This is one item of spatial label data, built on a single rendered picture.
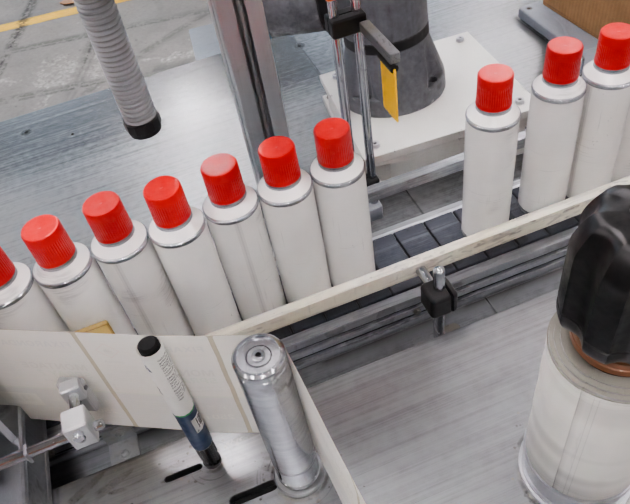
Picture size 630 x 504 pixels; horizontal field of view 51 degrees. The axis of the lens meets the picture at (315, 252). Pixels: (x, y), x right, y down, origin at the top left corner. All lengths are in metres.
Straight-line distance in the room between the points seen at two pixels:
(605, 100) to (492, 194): 0.14
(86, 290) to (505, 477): 0.39
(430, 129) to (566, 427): 0.51
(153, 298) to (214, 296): 0.06
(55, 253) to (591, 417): 0.42
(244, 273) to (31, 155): 0.61
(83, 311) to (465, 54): 0.68
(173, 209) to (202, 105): 0.58
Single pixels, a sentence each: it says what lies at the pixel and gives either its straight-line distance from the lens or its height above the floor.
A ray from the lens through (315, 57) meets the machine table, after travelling 1.20.
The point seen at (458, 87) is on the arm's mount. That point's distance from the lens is 0.97.
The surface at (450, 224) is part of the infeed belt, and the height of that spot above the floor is 0.88.
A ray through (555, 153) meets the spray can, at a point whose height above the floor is 0.98.
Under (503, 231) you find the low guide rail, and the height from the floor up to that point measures 0.91.
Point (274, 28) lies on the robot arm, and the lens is 0.91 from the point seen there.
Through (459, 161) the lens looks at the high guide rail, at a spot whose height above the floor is 0.96.
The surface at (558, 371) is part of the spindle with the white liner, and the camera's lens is 0.45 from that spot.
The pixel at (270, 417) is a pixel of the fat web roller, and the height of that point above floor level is 1.02.
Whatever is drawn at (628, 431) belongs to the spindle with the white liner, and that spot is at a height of 1.03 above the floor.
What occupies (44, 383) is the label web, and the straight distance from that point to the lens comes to 0.61.
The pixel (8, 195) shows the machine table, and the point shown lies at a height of 0.83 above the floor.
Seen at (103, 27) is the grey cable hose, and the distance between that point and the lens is 0.59.
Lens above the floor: 1.43
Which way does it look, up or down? 46 degrees down
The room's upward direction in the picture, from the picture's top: 11 degrees counter-clockwise
